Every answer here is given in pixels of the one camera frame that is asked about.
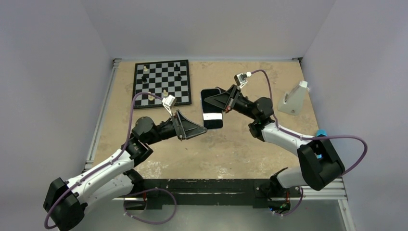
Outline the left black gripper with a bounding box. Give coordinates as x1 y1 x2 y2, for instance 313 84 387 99
145 109 206 145

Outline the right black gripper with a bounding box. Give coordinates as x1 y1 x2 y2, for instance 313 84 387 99
204 85 258 121

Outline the clear phone case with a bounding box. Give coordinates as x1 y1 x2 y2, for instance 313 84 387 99
200 88 223 129

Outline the blue phone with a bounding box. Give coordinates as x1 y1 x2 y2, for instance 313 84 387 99
200 87 223 122

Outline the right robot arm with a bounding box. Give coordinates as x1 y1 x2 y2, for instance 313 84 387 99
204 85 345 196

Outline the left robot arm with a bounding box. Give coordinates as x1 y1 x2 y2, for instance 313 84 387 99
43 110 207 231

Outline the black white chessboard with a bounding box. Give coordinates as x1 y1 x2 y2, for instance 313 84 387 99
132 60 192 106

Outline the white metronome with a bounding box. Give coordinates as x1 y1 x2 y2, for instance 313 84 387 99
278 80 309 116

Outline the blue cap object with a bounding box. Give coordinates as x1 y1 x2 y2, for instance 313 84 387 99
316 129 328 137

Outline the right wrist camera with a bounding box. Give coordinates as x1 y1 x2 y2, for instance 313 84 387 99
234 72 252 90

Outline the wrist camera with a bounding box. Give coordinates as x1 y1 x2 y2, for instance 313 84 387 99
162 94 177 116
234 72 252 90

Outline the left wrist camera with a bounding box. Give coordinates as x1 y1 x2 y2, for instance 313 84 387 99
162 94 177 116

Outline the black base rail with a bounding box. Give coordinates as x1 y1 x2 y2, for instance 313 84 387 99
126 178 304 211

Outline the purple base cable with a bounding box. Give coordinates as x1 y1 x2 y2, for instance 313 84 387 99
123 187 178 225

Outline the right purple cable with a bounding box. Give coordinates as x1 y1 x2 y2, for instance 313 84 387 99
250 69 368 178

